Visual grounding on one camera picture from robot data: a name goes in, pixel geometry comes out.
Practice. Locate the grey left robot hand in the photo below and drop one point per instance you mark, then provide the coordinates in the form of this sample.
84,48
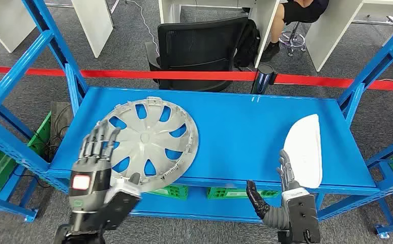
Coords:
92,188

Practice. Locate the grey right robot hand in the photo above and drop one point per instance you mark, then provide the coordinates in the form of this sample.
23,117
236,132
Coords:
258,202

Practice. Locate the silver wheel hubcap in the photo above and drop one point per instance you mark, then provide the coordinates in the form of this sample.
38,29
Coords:
155,134

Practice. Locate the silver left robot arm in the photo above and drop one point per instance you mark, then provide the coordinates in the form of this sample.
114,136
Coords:
81,229

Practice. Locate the white curved plastic part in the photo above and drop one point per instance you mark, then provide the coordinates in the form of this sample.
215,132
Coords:
304,151

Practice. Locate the red barrier belt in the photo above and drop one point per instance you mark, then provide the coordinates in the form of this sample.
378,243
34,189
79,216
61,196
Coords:
149,74

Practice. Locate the black backpack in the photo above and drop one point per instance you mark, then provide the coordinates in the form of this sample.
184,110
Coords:
248,43

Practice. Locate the black mesh office chair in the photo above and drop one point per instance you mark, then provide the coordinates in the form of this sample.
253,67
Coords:
199,43

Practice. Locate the person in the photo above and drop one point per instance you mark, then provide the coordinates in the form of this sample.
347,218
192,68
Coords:
300,11

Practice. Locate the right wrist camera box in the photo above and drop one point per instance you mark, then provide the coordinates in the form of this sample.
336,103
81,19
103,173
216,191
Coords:
300,215

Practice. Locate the dark chrome barrier post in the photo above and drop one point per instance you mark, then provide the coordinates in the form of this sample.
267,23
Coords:
262,80

